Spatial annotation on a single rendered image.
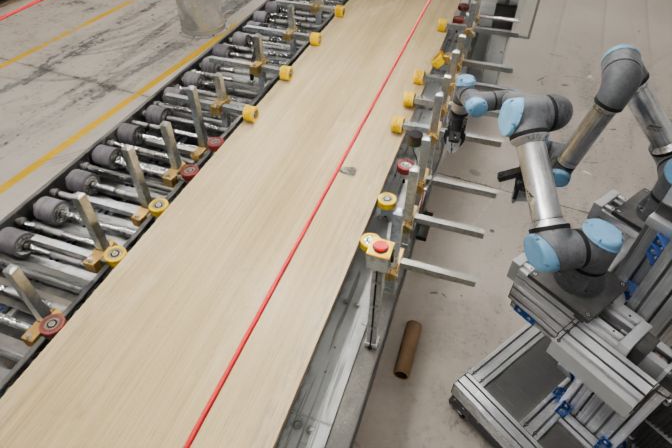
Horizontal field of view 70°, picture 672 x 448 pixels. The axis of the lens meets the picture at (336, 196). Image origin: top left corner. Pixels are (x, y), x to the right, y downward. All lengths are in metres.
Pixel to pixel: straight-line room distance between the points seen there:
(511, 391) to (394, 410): 0.54
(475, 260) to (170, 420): 2.08
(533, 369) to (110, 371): 1.77
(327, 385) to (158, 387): 0.59
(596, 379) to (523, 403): 0.78
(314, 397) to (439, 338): 1.07
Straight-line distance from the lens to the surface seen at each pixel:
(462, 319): 2.82
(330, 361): 1.90
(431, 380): 2.60
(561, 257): 1.52
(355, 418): 1.72
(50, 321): 1.89
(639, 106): 1.97
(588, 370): 1.68
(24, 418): 1.74
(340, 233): 1.90
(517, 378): 2.47
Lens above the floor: 2.29
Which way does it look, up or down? 42 degrees down
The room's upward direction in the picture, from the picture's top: straight up
